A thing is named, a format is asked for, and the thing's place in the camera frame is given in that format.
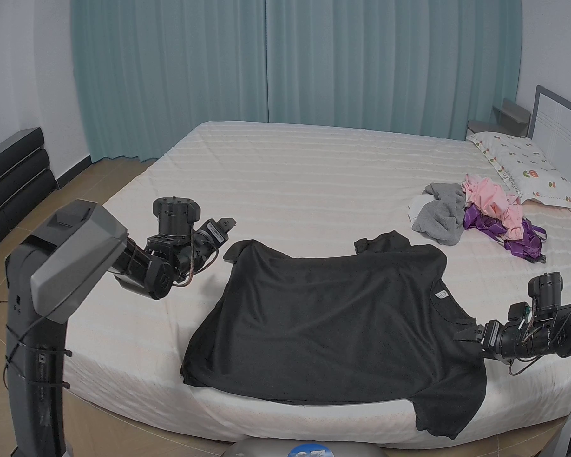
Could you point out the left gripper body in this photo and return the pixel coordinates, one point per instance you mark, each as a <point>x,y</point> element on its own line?
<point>211,233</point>

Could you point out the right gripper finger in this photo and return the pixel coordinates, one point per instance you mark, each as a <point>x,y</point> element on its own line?
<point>473,335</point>

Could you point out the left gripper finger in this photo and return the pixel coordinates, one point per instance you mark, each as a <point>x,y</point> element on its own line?
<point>228,224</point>

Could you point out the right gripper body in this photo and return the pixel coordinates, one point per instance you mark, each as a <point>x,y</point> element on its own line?
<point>497,338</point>

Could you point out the black T-shirt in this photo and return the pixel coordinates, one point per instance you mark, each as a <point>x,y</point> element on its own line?
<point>323,326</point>

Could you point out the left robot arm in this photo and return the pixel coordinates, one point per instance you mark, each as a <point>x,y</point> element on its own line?
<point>71,255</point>

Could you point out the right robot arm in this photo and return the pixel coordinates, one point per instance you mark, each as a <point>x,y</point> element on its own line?
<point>552,322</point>

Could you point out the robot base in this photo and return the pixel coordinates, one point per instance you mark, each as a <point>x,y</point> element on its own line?
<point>266,449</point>

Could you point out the bed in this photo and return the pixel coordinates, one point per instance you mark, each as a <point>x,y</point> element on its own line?
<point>290,183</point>

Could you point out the purple garment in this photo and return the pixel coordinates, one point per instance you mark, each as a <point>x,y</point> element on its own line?
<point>518,245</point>

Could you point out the grey garment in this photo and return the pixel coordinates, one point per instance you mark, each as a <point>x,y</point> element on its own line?
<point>442,217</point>

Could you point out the pink garment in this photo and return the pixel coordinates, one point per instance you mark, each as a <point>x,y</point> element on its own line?
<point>492,203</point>

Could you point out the white garment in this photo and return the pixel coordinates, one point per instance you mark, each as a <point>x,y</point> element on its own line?
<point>416,207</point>

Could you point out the blue-green curtain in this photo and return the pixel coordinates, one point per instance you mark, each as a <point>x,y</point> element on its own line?
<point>171,64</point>
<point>390,50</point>

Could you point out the white printed pillow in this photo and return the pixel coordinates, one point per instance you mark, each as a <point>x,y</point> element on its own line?
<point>523,164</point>

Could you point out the black chest of drawers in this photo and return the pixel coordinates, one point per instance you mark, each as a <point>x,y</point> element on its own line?
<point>12,183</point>

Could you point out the grey bedside table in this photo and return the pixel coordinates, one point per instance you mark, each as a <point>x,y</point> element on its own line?
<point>502,117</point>

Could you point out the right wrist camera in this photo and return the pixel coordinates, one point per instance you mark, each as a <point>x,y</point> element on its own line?
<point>517,314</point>

